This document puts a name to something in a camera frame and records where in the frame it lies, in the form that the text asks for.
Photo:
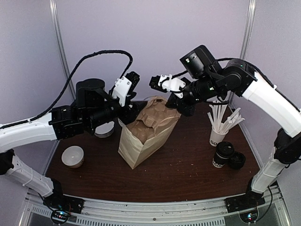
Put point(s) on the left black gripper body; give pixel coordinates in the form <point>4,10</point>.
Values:
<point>128,116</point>

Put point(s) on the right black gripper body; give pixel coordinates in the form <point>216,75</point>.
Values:
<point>188,109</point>

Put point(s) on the cream paper bag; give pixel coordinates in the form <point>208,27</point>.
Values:
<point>134,152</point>

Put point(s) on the black cup lid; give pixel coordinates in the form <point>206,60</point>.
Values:
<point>225,149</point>

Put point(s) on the black paper coffee cup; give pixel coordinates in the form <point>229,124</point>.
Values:
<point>219,161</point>

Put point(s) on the cardboard cup carrier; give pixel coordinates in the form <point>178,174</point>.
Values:
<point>153,119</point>

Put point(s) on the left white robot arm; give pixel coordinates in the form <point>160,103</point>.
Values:
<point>93,107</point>

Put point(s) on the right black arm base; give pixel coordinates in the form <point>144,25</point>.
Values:
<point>242,202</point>

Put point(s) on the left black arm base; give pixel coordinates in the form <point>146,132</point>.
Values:
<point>65,203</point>

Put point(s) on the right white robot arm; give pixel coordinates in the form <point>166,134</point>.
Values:
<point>247,81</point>

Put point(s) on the white scalloped bowl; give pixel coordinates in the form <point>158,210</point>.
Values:
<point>104,131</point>

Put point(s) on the white cup holding straws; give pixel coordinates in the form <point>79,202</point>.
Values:
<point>216,137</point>

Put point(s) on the white round bowl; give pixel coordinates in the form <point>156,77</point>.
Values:
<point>73,157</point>

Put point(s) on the stack of black lids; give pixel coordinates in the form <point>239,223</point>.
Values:
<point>237,161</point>

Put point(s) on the aluminium front rail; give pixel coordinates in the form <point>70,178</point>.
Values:
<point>207,212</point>

